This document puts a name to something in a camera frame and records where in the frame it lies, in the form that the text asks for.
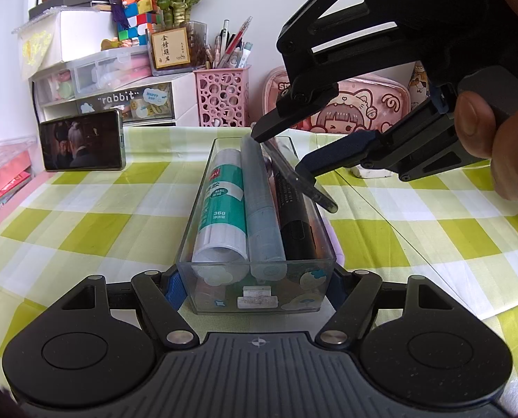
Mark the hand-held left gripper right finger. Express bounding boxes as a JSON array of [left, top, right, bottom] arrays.
[[315, 265, 453, 350]]

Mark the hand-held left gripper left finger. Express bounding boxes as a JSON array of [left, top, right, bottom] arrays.
[[63, 270, 199, 350]]

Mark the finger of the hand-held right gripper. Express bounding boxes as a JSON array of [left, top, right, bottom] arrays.
[[251, 0, 416, 142], [295, 84, 477, 184]]

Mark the clear plastic box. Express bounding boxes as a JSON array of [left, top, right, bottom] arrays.
[[176, 137, 337, 314]]

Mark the orange highlighter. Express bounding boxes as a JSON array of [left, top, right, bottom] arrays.
[[309, 209, 329, 262]]

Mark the black marker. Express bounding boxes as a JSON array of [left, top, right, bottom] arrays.
[[273, 152, 318, 262]]

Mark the white green glue stick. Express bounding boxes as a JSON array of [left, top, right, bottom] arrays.
[[192, 149, 248, 286]]

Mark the light blue marker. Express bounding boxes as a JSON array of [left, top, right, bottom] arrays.
[[241, 135, 286, 279]]

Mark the person's right hand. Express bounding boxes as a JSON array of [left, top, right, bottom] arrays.
[[455, 0, 518, 240]]

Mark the white eraser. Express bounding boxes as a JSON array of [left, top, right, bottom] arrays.
[[348, 163, 399, 180]]

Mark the pink perforated pen holder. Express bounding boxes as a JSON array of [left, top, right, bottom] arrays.
[[194, 66, 252, 128]]

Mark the pink illustrated book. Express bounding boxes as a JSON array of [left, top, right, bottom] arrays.
[[409, 63, 431, 111]]

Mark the pink cartoon pencil case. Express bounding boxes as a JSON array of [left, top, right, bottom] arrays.
[[261, 65, 412, 133]]

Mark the bunch of assorted pens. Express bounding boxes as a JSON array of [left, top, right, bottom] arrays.
[[204, 15, 255, 70]]

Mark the white drawer unit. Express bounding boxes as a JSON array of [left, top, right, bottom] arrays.
[[37, 72, 199, 126]]

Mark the green white checked tablecloth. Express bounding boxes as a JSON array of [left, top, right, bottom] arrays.
[[0, 124, 518, 345]]

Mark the glass vase with label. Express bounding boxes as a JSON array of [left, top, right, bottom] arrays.
[[147, 21, 207, 76]]

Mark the smartphone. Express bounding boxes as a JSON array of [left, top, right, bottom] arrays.
[[38, 109, 127, 172]]

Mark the small yellow figurine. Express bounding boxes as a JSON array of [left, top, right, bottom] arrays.
[[100, 37, 141, 52]]

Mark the clear drawer box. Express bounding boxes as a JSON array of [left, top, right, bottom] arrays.
[[29, 50, 152, 106]]

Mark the pink file folder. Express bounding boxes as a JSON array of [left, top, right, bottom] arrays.
[[0, 137, 40, 229]]

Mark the white storage box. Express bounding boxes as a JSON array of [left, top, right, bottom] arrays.
[[11, 6, 123, 64]]

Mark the yellow patterned bag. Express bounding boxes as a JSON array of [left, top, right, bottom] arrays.
[[19, 30, 54, 72]]

